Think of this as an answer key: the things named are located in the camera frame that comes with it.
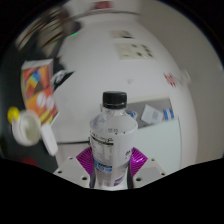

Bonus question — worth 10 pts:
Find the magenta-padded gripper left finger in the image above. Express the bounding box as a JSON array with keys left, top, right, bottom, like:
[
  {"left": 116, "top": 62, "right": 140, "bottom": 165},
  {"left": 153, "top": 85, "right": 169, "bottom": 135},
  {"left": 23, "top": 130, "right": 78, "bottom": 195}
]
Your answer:
[{"left": 53, "top": 146, "right": 98, "bottom": 189}]

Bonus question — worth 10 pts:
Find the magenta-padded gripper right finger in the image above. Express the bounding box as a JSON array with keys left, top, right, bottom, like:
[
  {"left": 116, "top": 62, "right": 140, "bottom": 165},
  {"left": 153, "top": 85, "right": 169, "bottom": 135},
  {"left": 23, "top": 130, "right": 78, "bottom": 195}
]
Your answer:
[{"left": 125, "top": 147, "right": 167, "bottom": 190}]

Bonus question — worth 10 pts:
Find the clear white-labelled drink bottle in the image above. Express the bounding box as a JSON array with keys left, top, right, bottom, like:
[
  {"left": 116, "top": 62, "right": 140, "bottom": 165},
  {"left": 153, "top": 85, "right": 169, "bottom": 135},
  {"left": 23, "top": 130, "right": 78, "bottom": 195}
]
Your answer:
[{"left": 89, "top": 90, "right": 139, "bottom": 189}]

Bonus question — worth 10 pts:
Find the small flat white box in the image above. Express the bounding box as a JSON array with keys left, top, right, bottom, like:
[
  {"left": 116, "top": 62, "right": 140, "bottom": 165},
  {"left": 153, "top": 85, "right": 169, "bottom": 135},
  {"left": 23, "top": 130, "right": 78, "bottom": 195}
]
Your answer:
[{"left": 40, "top": 122, "right": 59, "bottom": 157}]

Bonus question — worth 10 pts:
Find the flat round red coaster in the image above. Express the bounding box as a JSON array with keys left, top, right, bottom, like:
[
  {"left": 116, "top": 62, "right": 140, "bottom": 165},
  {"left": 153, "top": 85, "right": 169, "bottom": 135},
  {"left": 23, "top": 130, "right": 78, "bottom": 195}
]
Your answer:
[{"left": 21, "top": 156, "right": 40, "bottom": 167}]

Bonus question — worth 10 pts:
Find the colourful printed book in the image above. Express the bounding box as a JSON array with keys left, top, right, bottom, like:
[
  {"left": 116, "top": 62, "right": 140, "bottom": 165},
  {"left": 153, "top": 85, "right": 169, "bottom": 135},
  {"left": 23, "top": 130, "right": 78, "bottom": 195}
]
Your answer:
[{"left": 20, "top": 59, "right": 59, "bottom": 125}]

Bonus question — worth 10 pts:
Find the black office chair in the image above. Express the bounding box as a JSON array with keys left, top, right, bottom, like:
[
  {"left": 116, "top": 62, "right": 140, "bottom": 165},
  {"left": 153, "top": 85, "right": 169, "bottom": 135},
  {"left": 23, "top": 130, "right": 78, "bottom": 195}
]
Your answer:
[{"left": 49, "top": 56, "right": 77, "bottom": 94}]

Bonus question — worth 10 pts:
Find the white mug with yellow handle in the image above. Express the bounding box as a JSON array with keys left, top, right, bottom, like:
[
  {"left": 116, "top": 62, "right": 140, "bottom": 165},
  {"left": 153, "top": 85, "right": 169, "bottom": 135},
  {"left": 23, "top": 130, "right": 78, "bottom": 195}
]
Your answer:
[{"left": 7, "top": 106, "right": 43, "bottom": 147}]

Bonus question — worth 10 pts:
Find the red wall floor sign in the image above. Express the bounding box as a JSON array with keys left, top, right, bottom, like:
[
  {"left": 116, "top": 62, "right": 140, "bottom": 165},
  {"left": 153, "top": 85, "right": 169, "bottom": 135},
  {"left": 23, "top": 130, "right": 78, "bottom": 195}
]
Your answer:
[{"left": 163, "top": 72, "right": 180, "bottom": 88}]

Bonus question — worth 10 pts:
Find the large white wall poster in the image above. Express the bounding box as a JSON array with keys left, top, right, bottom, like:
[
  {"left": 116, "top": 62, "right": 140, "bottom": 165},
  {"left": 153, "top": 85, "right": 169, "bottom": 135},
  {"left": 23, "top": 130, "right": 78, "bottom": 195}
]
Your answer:
[{"left": 115, "top": 42, "right": 154, "bottom": 61}]

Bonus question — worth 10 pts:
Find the small white wall poster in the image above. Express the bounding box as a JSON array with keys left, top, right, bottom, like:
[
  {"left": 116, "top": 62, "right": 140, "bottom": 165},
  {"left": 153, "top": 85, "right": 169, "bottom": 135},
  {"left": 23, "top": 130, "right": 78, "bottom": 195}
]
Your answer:
[{"left": 109, "top": 29, "right": 134, "bottom": 40}]

